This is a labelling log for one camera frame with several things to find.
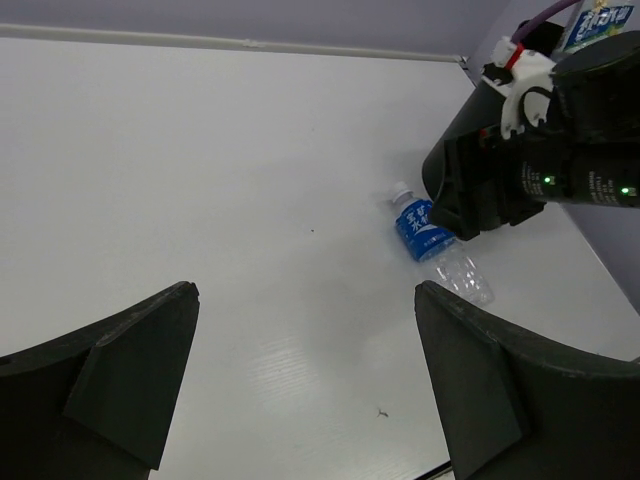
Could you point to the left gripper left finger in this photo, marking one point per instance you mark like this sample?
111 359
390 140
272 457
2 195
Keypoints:
97 403

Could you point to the blue label bottle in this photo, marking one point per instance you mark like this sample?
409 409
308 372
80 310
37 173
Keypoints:
436 249

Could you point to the green white label bottle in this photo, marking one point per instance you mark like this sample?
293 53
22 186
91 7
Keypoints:
594 21

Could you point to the black cylindrical bin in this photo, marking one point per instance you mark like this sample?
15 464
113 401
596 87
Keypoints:
483 108

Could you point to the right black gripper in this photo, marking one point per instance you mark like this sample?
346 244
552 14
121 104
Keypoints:
586 153

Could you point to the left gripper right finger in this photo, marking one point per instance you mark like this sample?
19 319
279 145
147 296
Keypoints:
516 405

